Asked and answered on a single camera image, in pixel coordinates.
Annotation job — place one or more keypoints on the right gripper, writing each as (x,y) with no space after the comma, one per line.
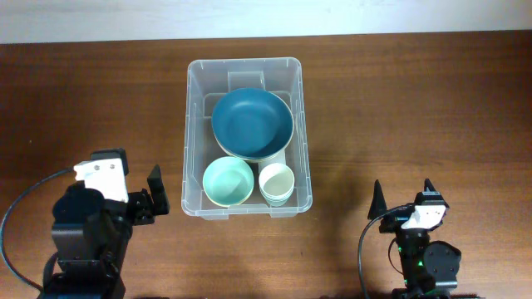
(394,221)

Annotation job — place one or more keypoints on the green cup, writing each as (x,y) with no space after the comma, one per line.
(277,202)

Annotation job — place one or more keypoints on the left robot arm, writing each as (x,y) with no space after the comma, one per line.
(91,234)

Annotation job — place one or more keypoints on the yellow small bowl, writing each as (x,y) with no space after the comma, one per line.
(224,195)

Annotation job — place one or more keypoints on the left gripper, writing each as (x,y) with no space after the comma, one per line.
(145,213)

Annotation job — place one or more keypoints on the cream cup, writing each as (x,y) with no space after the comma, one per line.
(276,179)

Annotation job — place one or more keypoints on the dark blue bowl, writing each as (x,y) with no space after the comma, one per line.
(252,122)

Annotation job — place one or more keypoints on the grey cup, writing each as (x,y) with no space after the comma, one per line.
(270,196)

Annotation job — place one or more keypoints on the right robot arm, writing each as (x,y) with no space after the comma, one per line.
(429,268)

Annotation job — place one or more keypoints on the mint green small bowl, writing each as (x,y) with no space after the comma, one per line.
(229,171)

